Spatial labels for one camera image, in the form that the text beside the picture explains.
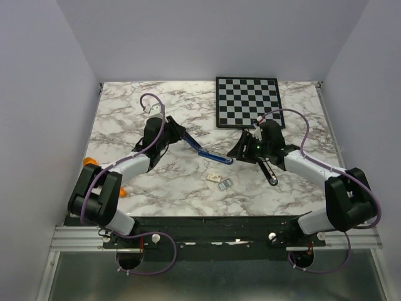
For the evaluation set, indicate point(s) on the orange toy microphone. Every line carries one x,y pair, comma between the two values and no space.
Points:
89,160

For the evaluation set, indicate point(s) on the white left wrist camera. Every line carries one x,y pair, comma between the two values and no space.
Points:
155,111

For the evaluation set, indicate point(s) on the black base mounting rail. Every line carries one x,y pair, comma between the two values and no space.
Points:
215,238

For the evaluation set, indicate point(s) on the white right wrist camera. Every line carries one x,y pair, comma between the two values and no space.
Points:
258,132

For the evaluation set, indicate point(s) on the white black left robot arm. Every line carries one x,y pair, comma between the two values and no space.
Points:
97,191

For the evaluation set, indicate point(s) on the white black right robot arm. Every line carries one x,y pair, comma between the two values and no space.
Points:
348,202

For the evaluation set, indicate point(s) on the staple tray with staples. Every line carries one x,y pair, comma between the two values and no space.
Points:
225,184

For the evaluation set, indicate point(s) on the blue and black stapler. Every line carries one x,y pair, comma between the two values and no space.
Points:
207,153

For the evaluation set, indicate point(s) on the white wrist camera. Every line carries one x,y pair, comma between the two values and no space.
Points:
258,132
155,111

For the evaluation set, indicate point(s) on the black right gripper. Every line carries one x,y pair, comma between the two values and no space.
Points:
237,151

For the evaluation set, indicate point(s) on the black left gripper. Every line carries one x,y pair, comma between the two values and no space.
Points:
176,130

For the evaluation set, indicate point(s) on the black and grey chessboard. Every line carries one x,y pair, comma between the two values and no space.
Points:
240,101

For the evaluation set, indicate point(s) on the white staple box sleeve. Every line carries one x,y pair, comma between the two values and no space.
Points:
213,177

